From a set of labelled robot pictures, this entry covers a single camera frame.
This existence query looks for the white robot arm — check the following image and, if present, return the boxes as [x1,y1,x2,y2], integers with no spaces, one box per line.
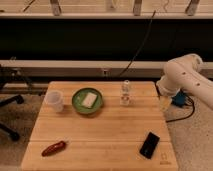
[156,54,213,110]

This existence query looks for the clear plastic bottle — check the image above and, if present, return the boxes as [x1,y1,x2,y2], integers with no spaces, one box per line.
[121,80,130,106]

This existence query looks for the blue box on floor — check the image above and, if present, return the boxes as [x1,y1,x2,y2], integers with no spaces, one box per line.
[172,91,186,107]

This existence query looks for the black smartphone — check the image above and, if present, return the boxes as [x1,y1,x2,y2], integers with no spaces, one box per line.
[140,132,160,159]

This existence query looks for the white rectangular block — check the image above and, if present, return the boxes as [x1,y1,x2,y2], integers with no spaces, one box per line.
[82,92,97,108]

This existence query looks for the green round plate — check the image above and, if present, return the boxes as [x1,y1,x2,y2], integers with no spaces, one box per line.
[72,88,103,115]

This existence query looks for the translucent plastic cup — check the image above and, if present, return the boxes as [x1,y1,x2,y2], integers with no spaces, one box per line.
[44,91,63,112]

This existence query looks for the red chili pepper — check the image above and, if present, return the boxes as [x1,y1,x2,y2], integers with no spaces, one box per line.
[41,141,66,157]

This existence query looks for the black office chair base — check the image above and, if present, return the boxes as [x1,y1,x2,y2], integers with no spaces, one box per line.
[0,65,33,142]

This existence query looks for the black floor cable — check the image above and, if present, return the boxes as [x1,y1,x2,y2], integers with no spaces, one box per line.
[165,96,196,123]

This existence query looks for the black hanging cable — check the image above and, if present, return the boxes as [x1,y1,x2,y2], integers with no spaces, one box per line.
[117,9,157,79]

